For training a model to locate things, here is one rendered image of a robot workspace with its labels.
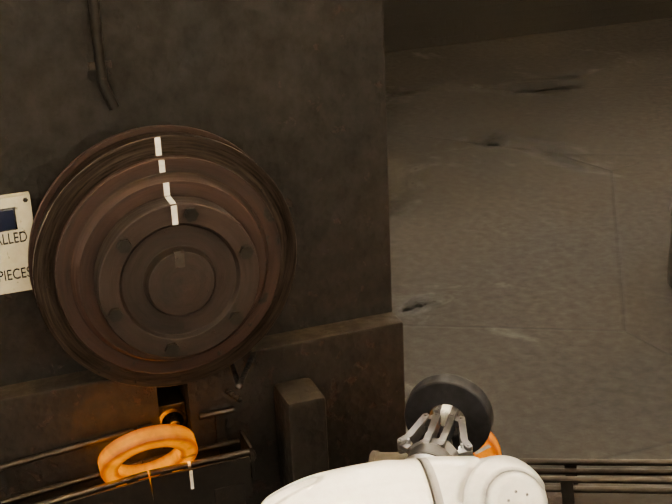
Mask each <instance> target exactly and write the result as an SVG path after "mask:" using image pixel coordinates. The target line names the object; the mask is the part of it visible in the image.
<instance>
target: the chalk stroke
mask: <svg viewBox="0 0 672 504"><path fill-rule="evenodd" d="M154 140H155V150H156V156H160V155H162V151H161V141H160V137H156V138H154ZM158 161H159V171H160V173H163V172H166V171H165V161H164V160H158ZM163 188H164V196H166V197H165V198H166V200H167V201H168V202H169V203H170V205H171V204H176V202H175V201H174V200H173V199H172V197H171V196H169V195H170V188H169V182H167V183H163ZM171 214H172V224H173V225H179V224H178V214H177V205H174V206H171Z"/></svg>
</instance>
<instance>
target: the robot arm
mask: <svg viewBox="0 0 672 504"><path fill-rule="evenodd" d="M458 415H459V409H458V408H456V407H454V406H452V405H448V404H443V405H438V406H437V407H436V408H435V409H433V415H429V414H428V413H424V414H422V415H421V417H420V418H419V419H418V420H417V421H416V423H415V424H414V425H413V426H412V427H411V428H410V430H409V431H408V432H407V433H406V434H405V435H403V436H402V437H400V438H398V439H397V445H398V453H399V454H403V453H405V452H406V453H407V454H408V457H407V458H406V459H405V460H382V461H375V462H369V463H363V464H357V465H352V466H347V467H342V468H337V469H333V470H329V471H324V472H320V473H317V474H314V475H311V476H307V477H304V478H302V479H299V480H297V481H295V482H293V483H290V484H288V485H286V486H284V487H283V488H281V489H279V490H277V491H276V492H274V493H272V494H271V495H269V496H268V497H267V498H266V499H265V500H264V501H263V502H262V503H261V504H548V499H547V495H546V491H545V484H544V482H543V481H542V479H541V478H540V476H539V475H538V474H537V473H536V472H535V471H534V470H533V469H532V468H531V467H530V466H529V465H527V464H526V463H524V462H523V461H521V460H519V459H517V458H514V457H511V456H506V455H497V456H489V457H485V458H480V459H479V458H477V457H475V456H473V445H472V444H471V443H470V441H469V440H468V436H467V429H466V422H465V417H464V416H459V417H458ZM440 423H441V426H444V429H443V432H442V433H441V435H440V438H437V435H438V432H439V429H440ZM456 428H458V432H459V440H460V446H459V447H458V450H456V449H455V447H454V446H453V445H452V444H451V439H452V436H453V433H454V430H455V431H456ZM426 431H427V432H426ZM425 432H426V433H425ZM424 433H425V436H424V439H422V440H420V441H419V439H420V438H421V437H422V436H423V435H424ZM436 438H437V439H436Z"/></svg>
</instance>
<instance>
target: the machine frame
mask: <svg viewBox="0 0 672 504"><path fill-rule="evenodd" d="M99 9H100V18H101V27H102V36H103V45H104V54H105V60H111V62H112V68H107V69H106V72H107V81H108V83H109V86H110V88H111V90H112V92H113V94H114V96H115V98H116V100H117V102H118V104H119V107H117V108H115V109H113V110H110V109H109V107H108V105H107V103H106V101H105V98H104V96H103V94H102V92H101V90H100V88H99V86H98V83H97V74H96V70H90V71H89V70H88V63H87V62H95V57H94V49H93V40H92V31H91V23H90V14H89V5H88V0H0V195H6V194H13V193H19V192H26V191H28V192H29V194H30V200H31V207H32V215H33V221H34V218H35V215H36V212H37V210H38V208H39V205H40V203H41V201H42V199H43V197H44V196H45V194H46V192H47V191H48V189H49V187H50V186H51V185H52V183H53V182H54V180H55V179H56V178H57V177H58V175H59V174H60V173H61V172H62V171H63V170H64V169H65V168H66V167H67V166H68V165H69V164H70V163H71V162H72V161H73V160H74V159H75V158H77V157H78V156H79V155H80V154H82V153H83V152H84V151H86V150H87V149H89V148H90V147H92V146H93V145H95V144H97V143H99V142H100V141H102V140H104V139H106V138H109V137H111V136H113V135H116V134H118V133H121V132H124V131H127V130H131V129H135V128H140V127H145V126H153V125H179V126H187V127H192V128H197V129H200V130H204V131H207V132H210V133H212V134H215V135H217V136H219V137H222V138H224V139H225V140H227V141H229V142H231V143H232V144H234V145H235V146H237V147H238V148H240V149H241V150H242V151H244V152H245V153H246V154H247V155H248V156H249V157H250V158H251V159H252V160H253V161H254V162H255V163H257V164H258V165H259V166H260V167H261V168H262V169H263V170H264V171H265V172H266V173H267V174H268V175H269V176H270V177H271V179H272V180H273V181H274V182H275V184H276V185H277V187H278V188H279V190H280V191H281V193H282V195H283V197H284V199H285V201H286V203H287V205H288V207H289V210H290V213H291V216H292V219H293V223H294V227H295V233H296V241H297V261H296V269H295V275H294V280H293V284H292V287H291V290H290V293H289V296H288V298H287V301H286V303H285V305H284V307H283V309H282V311H281V313H280V315H279V316H278V318H277V320H276V321H275V323H274V324H273V326H272V327H271V329H270V330H269V331H268V332H267V334H266V335H265V336H264V337H263V338H262V339H261V341H260V342H259V343H258V344H257V345H256V346H255V347H254V348H253V349H251V350H250V351H249V352H248V353H247V354H246V355H244V356H243V357H242V358H241V359H239V360H238V361H236V362H235V363H234V365H235V368H236V371H237V374H238V377H239V378H240V376H241V374H242V372H243V370H244V368H245V366H246V363H247V361H248V359H249V357H250V355H251V353H252V352H253V351H255V352H256V356H255V358H254V361H253V363H252V365H251V367H250V370H249V372H248V374H247V376H246V378H245V381H244V383H243V388H242V389H241V390H237V389H236V388H235V382H234V378H233V375H232V372H231V369H230V366H229V367H227V368H225V369H223V370H221V371H220V372H218V373H216V374H213V375H211V376H209V377H206V378H204V379H201V380H198V381H195V382H191V383H187V384H183V385H177V386H176V387H177V389H178V391H179V393H180V395H181V397H182V398H183V400H184V402H185V411H186V415H187V417H188V423H187V428H189V429H190V430H191V431H192V432H193V433H194V436H195V439H196V443H197V446H198V447H201V446H205V445H210V444H215V443H218V442H217V436H216V425H215V417H211V418H206V419H201V420H200V419H199V416H198V414H199V413H204V412H209V411H214V410H219V409H224V408H228V407H233V406H234V408H235V413H230V414H225V415H224V417H225V429H226V438H227V440H228V441H229V440H233V439H238V438H239V440H240V433H239V430H242V431H243V432H244V434H245V436H246V437H247V439H248V440H249V442H250V444H251V445H252V447H253V450H254V451H255V452H256V459H255V461H254V470H255V478H253V479H252V477H251V481H252V495H250V496H246V497H245V501H246V504H261V503H262V502H263V501H264V500H265V499H266V498H267V497H268V496H269V495H271V494H272V493H274V492H276V491H277V490H279V489H281V488H282V487H281V486H280V473H279V458H278V444H277V430H276V415H275V401H274V387H275V385H276V384H278V383H282V382H287V381H291V380H296V379H301V378H310V379H311V380H312V381H313V382H314V384H315V385H316V386H317V388H318V389H319V390H320V392H321V393H322V394H323V395H324V397H325V403H326V422H327V441H328V460H329V470H333V469H337V468H342V467H347V466H352V465H357V464H363V463H368V460H369V455H370V453H371V452H372V451H379V452H398V445H397V439H398V438H400V437H402V436H403V435H405V434H406V423H405V418H404V410H405V384H404V347H403V322H402V321H401V320H400V319H399V318H398V317H397V316H396V315H395V314H394V313H393V312H392V292H391V259H390V226H389V192H388V159H387V126H386V93H385V59H384V26H383V0H99ZM226 389H229V390H231V391H232V392H234V393H235V394H237V395H238V396H239V397H241V398H242V402H241V403H238V402H237V401H235V400H234V399H233V398H231V397H230V396H228V395H227V394H226V393H225V390H226ZM151 423H153V425H160V416H159V407H158V397H157V388H156V387H138V386H131V385H126V384H122V383H118V382H115V381H112V380H109V379H106V378H104V377H102V376H99V375H97V374H95V373H93V372H92V371H90V370H88V369H87V368H85V367H83V366H82V365H81V364H79V363H78V362H77V361H75V360H74V359H73V358H72V357H71V356H70V355H68V354H67V353H66V352H65V351H64V350H63V348H62V347H61V346H60V345H59V344H58V343H57V341H56V340H55V339H54V337H53V336H52V334H51V333H50V331H49V329H48V328H47V326H46V324H45V322H44V320H43V317H42V315H41V312H40V310H39V307H38V304H37V301H36V299H35V296H34V293H33V290H26V291H21V292H15V293H9V294H3V295H0V465H1V464H4V463H8V462H11V461H15V460H18V459H22V458H26V457H29V456H33V455H36V454H40V453H43V452H47V451H51V450H54V449H58V448H61V447H65V446H68V445H72V444H76V443H79V442H83V441H86V440H90V439H93V438H97V437H101V436H104V435H108V434H111V433H115V432H118V431H122V430H126V429H129V428H134V430H137V426H142V425H146V424H151ZM112 441H114V439H113V440H110V441H106V442H103V443H99V444H96V445H92V446H88V447H85V448H81V449H78V450H74V451H71V452H67V453H64V454H60V455H56V456H53V457H49V458H46V459H42V460H39V461H35V462H32V463H28V464H24V465H21V466H17V467H14V470H15V474H16V478H17V481H18V485H19V489H20V493H21V494H23V493H26V492H30V491H33V490H36V489H40V488H43V487H47V486H50V485H54V484H57V483H61V482H64V481H68V480H71V479H75V478H78V477H82V476H85V475H89V474H92V473H96V472H99V467H98V457H99V454H100V453H101V451H102V450H103V449H104V448H105V447H106V446H107V445H108V444H109V443H111V442H112Z"/></svg>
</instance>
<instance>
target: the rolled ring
mask: <svg viewBox="0 0 672 504"><path fill-rule="evenodd" d="M160 447H171V448H174V449H173V450H172V451H171V452H169V453H168V454H166V455H165V456H163V457H161V458H159V459H157V460H154V461H151V462H148V463H144V464H138V465H124V464H122V463H123V462H124V461H126V460H127V459H129V458H130V457H132V456H134V455H136V454H138V453H140V452H143V451H146V450H150V449H154V448H160ZM197 453H198V446H197V443H196V439H195V436H194V433H193V432H192V431H191V430H190V429H189V428H187V427H185V426H182V425H177V424H160V425H153V426H148V427H144V428H140V429H137V430H134V431H132V432H129V433H127V434H125V435H123V436H121V437H119V438H117V439H115V440H114V441H112V442H111V443H109V444H108V445H107V446H106V447H105V448H104V449H103V450H102V451H101V453H100V454H99V457H98V467H99V471H100V475H101V478H102V479H103V481H104V482H105V483H106V482H110V481H113V480H117V479H120V478H123V477H127V476H130V475H134V474H137V473H141V472H144V471H147V472H148V477H147V478H149V480H150V479H151V477H153V476H150V475H149V470H152V469H157V468H161V467H166V466H170V465H175V464H179V463H184V462H188V461H193V460H194V459H195V458H196V456H197Z"/></svg>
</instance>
